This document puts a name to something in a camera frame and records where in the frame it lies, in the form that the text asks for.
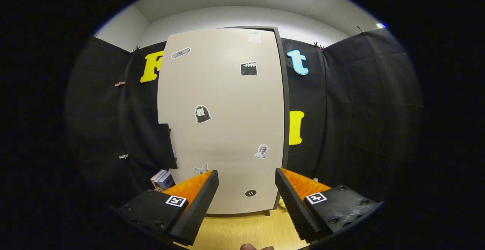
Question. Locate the black backdrop cloth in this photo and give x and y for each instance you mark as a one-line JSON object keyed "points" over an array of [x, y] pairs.
{"points": [[360, 110]]}

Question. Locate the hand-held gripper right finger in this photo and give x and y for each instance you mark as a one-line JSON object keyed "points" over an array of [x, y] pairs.
{"points": [[295, 208]]}

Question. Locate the copper clip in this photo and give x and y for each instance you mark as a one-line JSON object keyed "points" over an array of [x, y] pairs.
{"points": [[120, 83]]}

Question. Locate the small ceiling light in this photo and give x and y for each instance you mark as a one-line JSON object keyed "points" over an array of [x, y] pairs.
{"points": [[381, 25]]}

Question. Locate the blue cover book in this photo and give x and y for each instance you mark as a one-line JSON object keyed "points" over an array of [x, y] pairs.
{"points": [[166, 181]]}

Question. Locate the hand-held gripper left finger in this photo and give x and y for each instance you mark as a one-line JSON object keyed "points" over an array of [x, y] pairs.
{"points": [[199, 208]]}

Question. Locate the grey shoe cabinet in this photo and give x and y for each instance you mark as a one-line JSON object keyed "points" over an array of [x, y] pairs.
{"points": [[287, 102]]}

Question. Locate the yellow pineapple plush toy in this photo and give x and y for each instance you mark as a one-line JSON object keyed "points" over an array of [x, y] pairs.
{"points": [[282, 203]]}

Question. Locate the white book with striped spine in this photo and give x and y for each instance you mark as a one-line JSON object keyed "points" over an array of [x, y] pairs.
{"points": [[155, 178]]}

